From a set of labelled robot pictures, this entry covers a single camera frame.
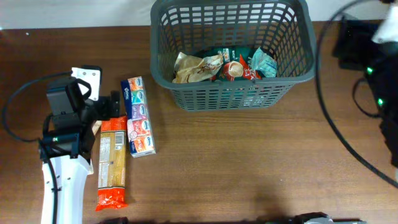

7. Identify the Kleenex tissue multipack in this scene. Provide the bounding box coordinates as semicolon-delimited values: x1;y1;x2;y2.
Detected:
121;77;156;157

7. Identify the beige snack pouch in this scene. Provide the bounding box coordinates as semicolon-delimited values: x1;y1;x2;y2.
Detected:
172;52;223;84

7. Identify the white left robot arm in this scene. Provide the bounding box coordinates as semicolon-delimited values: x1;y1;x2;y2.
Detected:
39;77;120;223

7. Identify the green Nescafe coffee bag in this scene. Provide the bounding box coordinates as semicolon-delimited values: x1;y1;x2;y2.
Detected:
203;47;262;82

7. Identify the orange spaghetti packet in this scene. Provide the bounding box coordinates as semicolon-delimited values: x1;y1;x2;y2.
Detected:
96;116;127;211

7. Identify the grey plastic basket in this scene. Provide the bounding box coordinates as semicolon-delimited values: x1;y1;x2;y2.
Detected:
150;0;316;111

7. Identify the teal wet wipes packet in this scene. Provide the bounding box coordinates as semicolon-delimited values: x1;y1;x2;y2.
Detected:
252;47;277;78

